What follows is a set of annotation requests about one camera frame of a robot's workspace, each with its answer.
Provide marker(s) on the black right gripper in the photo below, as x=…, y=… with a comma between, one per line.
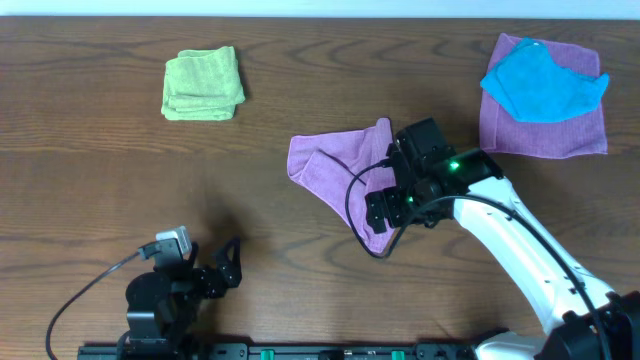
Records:
x=382, y=210

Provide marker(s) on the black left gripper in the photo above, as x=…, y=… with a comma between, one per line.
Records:
x=215, y=279

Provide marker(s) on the purple microfiber cloth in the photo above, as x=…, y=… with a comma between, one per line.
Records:
x=325, y=165

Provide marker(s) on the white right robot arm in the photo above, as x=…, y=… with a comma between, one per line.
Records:
x=581, y=315

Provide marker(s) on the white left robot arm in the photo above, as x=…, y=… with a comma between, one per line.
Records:
x=164, y=303

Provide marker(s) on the blue microfiber cloth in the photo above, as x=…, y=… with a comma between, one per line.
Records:
x=533, y=88

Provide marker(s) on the folded green cloth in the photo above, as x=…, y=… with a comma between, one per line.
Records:
x=202, y=85

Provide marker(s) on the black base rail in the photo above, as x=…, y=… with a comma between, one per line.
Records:
x=240, y=351

